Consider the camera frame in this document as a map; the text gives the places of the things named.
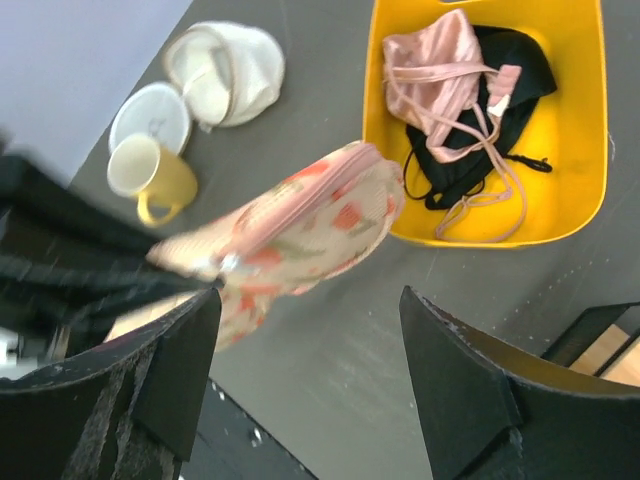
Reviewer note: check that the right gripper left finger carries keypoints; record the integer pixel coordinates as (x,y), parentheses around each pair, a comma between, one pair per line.
(127,409)

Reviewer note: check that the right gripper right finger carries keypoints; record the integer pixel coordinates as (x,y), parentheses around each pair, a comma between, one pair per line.
(489,410)

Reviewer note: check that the floral mesh laundry bag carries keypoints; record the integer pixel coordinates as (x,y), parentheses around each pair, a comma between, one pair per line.
(311,227)

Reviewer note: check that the white mesh laundry bag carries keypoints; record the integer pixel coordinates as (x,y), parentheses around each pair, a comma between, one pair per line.
(227,73)

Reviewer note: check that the yellow mug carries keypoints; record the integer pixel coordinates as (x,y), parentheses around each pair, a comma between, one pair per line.
(161,182)

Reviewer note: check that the pink satin bra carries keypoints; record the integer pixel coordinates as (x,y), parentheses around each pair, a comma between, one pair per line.
(437,81)

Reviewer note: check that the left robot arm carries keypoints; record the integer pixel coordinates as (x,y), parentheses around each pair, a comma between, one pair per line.
(68,269)

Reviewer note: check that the white marble plate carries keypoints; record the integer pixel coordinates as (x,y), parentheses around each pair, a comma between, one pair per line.
(156,110)

